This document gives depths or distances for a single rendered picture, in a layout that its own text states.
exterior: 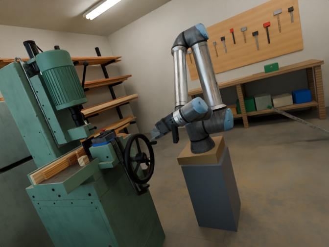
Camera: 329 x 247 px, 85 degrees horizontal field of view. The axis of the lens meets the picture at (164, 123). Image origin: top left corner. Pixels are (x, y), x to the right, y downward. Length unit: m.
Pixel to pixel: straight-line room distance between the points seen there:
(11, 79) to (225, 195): 1.53
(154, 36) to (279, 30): 2.41
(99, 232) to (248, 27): 3.71
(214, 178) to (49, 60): 1.23
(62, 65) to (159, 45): 3.46
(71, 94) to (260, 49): 3.39
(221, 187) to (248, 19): 3.18
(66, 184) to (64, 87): 0.52
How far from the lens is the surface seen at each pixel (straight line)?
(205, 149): 1.35
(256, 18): 3.97
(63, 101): 1.15
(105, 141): 0.99
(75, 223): 1.32
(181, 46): 1.34
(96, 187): 1.04
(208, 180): 1.39
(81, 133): 1.20
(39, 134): 1.34
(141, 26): 4.73
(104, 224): 1.16
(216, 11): 4.10
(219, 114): 1.25
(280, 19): 3.96
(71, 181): 0.95
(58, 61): 1.17
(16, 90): 1.38
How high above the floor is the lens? 1.17
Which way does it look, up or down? 12 degrees down
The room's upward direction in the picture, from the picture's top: 17 degrees counter-clockwise
